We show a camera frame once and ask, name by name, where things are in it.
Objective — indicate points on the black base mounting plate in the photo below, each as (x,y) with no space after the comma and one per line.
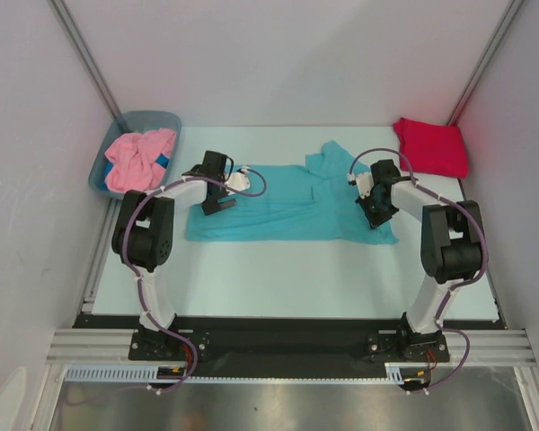
(287,345)

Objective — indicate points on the aluminium corner post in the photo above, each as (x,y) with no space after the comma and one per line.
(80,46)
(493,46)

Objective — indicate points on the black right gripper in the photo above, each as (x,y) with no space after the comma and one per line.
(377,215)

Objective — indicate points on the pink t-shirt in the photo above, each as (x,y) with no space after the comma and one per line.
(133,156)

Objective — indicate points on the right aluminium corner post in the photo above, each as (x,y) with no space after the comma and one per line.
(493,46)

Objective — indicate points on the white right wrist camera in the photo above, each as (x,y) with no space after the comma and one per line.
(363,181)

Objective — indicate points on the aluminium front rail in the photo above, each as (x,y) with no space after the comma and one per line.
(495,348)

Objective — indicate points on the white slotted cable duct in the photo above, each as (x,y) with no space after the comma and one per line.
(155,374)

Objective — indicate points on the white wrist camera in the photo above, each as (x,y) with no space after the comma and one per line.
(363,181)
(238,180)

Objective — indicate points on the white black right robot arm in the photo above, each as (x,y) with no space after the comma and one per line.
(453,254)

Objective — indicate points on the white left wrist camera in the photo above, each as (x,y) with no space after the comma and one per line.
(238,180)

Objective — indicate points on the teal t-shirt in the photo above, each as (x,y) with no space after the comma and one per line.
(309,202)

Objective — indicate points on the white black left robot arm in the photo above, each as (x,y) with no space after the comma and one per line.
(143,239)

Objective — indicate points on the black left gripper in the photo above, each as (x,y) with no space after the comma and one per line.
(212,206)

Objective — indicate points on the folded red t-shirt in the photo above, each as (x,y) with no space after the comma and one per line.
(432,149)

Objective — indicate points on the left aluminium corner post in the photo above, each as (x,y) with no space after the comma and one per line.
(80,46)

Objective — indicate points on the blue t-shirt in basket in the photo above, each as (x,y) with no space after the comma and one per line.
(162,161)

